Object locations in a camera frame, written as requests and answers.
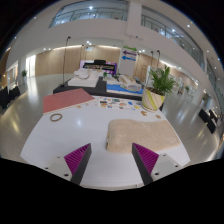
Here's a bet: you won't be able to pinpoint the beige building model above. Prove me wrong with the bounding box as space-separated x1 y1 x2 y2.
118 74 143 92

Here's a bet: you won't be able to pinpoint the beige fluffy towel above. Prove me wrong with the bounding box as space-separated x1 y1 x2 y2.
105 118 182 154

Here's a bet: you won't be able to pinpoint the arrow direction signs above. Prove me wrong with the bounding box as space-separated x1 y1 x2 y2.
121 44 138 63

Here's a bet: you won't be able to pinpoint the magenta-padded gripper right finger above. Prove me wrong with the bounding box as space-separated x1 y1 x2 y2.
131 142 183 186

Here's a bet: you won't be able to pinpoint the black low platform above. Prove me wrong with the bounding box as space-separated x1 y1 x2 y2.
52 77 145 102

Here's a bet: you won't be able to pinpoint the potted plant in striped pot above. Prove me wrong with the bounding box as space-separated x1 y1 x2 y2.
141 64 178 113

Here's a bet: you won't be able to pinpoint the pink flat board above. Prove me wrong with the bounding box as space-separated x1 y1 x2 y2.
42 87 97 115

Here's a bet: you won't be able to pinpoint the black pole stand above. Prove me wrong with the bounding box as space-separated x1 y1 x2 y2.
59 35 72 88

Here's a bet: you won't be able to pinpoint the white landscape model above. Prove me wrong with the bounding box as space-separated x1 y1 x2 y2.
68 69 100 88

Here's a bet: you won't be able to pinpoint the wooden ring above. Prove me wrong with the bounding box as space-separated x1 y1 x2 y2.
49 112 64 123

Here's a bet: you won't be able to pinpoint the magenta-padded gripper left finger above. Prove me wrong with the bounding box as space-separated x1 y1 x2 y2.
42 143 93 186

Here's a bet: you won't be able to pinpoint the group of black chairs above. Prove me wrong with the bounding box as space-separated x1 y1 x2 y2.
198 108 223 134
0 84 22 109

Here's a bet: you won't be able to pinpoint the black piano with purple screen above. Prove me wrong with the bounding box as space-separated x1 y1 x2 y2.
79 59 118 76

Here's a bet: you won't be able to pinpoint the blue mat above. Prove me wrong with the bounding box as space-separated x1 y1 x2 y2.
106 83 144 96

